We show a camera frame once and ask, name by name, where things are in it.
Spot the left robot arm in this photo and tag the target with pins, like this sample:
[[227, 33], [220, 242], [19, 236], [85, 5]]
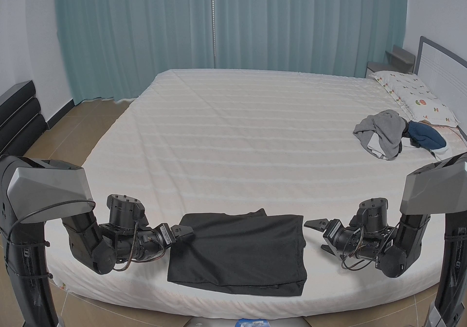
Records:
[[25, 245]]

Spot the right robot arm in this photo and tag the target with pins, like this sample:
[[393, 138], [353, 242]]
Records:
[[430, 187]]

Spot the pile of clothes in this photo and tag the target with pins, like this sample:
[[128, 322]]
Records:
[[386, 128]]

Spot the grey bedside table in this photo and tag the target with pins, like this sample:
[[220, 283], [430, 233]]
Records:
[[397, 57]]

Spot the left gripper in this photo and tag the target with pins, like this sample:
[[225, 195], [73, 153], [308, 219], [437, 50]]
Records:
[[175, 234]]

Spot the bed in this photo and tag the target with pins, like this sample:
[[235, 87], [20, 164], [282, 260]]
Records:
[[237, 135]]

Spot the white printed pillow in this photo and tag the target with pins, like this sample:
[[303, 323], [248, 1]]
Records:
[[412, 92]]

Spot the black garment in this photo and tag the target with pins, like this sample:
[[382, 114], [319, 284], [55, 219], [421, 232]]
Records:
[[237, 252]]

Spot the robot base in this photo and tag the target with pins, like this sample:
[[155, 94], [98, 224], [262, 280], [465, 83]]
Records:
[[219, 322]]

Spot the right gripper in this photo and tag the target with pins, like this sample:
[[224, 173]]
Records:
[[337, 234]]

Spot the black low cabinet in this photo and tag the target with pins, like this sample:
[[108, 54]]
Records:
[[20, 117]]

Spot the blue-green curtain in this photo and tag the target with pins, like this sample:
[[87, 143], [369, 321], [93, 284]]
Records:
[[310, 15], [135, 26]]

